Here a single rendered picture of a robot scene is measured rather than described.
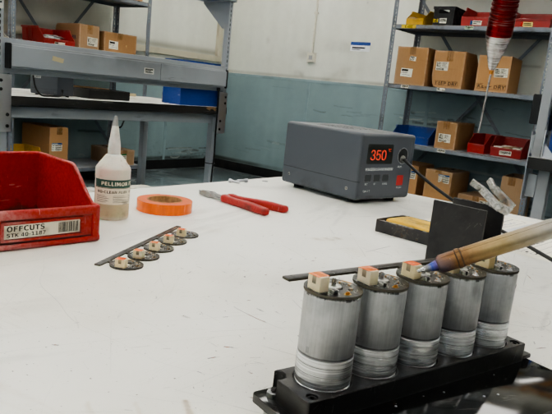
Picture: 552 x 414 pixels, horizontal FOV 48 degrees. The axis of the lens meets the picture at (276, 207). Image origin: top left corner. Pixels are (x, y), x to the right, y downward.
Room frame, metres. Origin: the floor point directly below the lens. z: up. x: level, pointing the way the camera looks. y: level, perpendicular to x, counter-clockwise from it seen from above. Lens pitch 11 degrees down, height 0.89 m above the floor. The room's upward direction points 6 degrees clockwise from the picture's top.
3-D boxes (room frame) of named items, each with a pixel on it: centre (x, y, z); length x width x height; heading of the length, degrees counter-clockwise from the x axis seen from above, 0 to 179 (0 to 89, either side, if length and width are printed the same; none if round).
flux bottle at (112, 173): (0.59, 0.16, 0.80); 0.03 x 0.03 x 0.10
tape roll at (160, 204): (0.65, 0.12, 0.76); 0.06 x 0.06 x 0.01
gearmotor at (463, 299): (0.30, -0.09, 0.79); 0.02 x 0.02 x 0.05
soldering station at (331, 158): (0.90, -0.10, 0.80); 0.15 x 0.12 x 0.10; 41
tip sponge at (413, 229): (0.65, -0.16, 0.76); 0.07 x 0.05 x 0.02; 48
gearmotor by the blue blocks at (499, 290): (0.31, -0.12, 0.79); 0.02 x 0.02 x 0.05
